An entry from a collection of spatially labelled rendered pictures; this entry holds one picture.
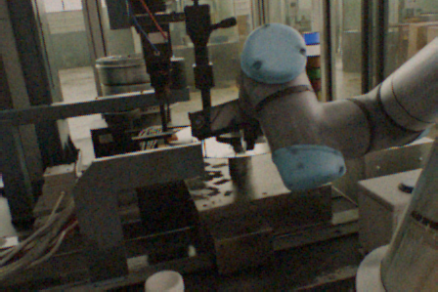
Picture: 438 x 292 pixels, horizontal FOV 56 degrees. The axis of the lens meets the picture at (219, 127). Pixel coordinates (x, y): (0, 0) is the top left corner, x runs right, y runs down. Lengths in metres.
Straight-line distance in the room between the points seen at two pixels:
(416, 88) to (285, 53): 0.14
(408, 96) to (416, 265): 0.21
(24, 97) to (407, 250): 1.24
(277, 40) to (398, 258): 0.26
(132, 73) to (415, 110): 1.20
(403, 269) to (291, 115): 0.21
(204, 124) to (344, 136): 0.26
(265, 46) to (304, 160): 0.14
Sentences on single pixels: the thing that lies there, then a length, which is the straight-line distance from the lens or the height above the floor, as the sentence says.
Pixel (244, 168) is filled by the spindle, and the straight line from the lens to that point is 0.99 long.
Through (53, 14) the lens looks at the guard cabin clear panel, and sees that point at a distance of 2.00.
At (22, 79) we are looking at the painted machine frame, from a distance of 1.42.
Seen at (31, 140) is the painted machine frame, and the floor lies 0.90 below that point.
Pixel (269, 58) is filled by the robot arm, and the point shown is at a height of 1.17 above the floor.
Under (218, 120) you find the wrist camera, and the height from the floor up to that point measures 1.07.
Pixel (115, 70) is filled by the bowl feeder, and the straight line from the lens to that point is 1.57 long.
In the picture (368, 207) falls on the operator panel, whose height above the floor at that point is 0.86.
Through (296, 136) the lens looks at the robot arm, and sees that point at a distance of 0.47.
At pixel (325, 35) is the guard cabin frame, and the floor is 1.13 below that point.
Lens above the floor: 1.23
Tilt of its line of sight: 15 degrees down
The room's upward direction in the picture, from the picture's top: 6 degrees counter-clockwise
